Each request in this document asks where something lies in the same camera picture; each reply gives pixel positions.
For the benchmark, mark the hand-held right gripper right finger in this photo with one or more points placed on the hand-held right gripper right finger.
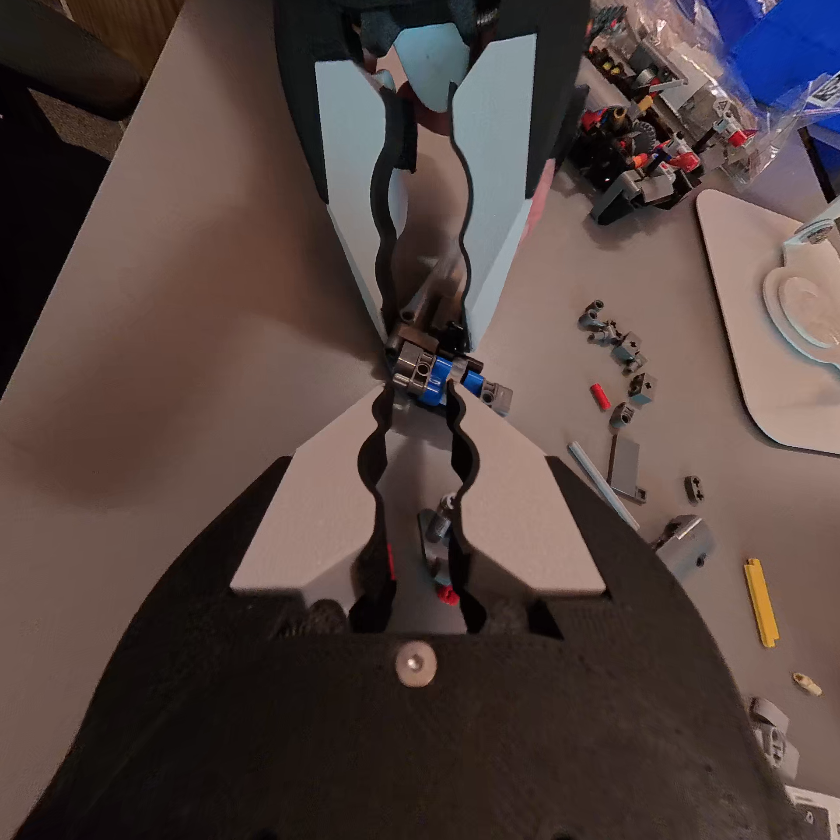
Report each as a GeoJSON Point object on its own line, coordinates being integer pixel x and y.
{"type": "Point", "coordinates": [531, 525]}

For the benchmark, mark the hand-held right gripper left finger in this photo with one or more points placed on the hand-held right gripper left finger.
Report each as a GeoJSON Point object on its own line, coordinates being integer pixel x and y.
{"type": "Point", "coordinates": [302, 525]}

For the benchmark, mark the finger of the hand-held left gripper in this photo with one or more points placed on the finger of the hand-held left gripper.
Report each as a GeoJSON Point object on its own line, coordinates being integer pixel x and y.
{"type": "Point", "coordinates": [344, 151]}
{"type": "Point", "coordinates": [499, 164]}

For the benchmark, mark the dark grey lego lever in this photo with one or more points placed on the dark grey lego lever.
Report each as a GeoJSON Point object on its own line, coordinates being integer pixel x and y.
{"type": "Point", "coordinates": [438, 525]}

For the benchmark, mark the dark grey lego blade panel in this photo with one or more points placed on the dark grey lego blade panel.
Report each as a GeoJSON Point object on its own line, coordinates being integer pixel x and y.
{"type": "Point", "coordinates": [682, 548]}

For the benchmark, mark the blue grey lego assembly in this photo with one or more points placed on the blue grey lego assembly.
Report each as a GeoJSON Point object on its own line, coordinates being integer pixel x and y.
{"type": "Point", "coordinates": [430, 380]}

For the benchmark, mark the light grey lego axle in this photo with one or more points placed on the light grey lego axle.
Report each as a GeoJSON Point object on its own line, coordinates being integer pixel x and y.
{"type": "Point", "coordinates": [597, 479]}

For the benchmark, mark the dark grey flat lego tile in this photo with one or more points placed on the dark grey flat lego tile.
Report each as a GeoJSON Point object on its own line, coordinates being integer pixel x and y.
{"type": "Point", "coordinates": [623, 466]}

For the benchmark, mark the black multicolour lego model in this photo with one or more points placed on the black multicolour lego model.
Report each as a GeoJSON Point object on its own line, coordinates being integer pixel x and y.
{"type": "Point", "coordinates": [617, 164]}

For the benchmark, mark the small dark grey lego connector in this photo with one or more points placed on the small dark grey lego connector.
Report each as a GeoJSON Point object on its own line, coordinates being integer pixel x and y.
{"type": "Point", "coordinates": [622, 415]}

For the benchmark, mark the grey lego cube brick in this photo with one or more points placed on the grey lego cube brick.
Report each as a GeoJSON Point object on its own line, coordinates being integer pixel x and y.
{"type": "Point", "coordinates": [630, 352]}
{"type": "Point", "coordinates": [643, 388]}

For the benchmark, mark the grey lego pin connector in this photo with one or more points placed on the grey lego pin connector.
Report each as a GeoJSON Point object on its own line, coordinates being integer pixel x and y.
{"type": "Point", "coordinates": [607, 333]}
{"type": "Point", "coordinates": [592, 315]}

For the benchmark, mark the yellow lego axle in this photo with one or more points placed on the yellow lego axle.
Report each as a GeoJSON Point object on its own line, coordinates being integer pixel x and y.
{"type": "Point", "coordinates": [761, 604]}

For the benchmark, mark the curved light grey lego piece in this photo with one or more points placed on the curved light grey lego piece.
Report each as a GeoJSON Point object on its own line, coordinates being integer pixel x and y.
{"type": "Point", "coordinates": [768, 712]}

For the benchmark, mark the tan lego pin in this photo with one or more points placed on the tan lego pin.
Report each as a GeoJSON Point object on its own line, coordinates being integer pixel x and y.
{"type": "Point", "coordinates": [807, 684]}

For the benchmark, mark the light grey lego connector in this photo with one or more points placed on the light grey lego connector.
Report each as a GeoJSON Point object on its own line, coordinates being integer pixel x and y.
{"type": "Point", "coordinates": [778, 746]}

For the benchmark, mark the person's left hand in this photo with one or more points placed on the person's left hand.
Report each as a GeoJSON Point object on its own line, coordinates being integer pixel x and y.
{"type": "Point", "coordinates": [541, 187]}

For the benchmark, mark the wooden cabinet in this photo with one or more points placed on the wooden cabinet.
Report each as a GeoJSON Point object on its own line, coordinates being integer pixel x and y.
{"type": "Point", "coordinates": [131, 19]}

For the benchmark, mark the dark grey chair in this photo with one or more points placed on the dark grey chair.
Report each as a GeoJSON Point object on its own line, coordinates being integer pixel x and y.
{"type": "Point", "coordinates": [65, 52]}

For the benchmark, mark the clear plastic parts bag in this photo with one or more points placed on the clear plastic parts bag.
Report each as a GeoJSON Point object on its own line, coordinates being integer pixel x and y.
{"type": "Point", "coordinates": [715, 79]}

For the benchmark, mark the blue plastic bin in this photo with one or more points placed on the blue plastic bin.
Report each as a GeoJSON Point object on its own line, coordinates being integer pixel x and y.
{"type": "Point", "coordinates": [787, 39]}

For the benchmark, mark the white marker label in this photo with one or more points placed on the white marker label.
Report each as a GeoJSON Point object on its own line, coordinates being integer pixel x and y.
{"type": "Point", "coordinates": [823, 95]}

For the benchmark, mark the sticker sheet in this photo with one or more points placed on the sticker sheet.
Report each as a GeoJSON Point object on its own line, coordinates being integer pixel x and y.
{"type": "Point", "coordinates": [814, 814]}

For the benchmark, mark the white rounded base plate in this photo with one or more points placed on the white rounded base plate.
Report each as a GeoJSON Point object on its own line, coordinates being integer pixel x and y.
{"type": "Point", "coordinates": [741, 295]}

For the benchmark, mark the pale stand bracket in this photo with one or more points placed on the pale stand bracket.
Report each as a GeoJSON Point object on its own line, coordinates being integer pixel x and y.
{"type": "Point", "coordinates": [807, 308]}

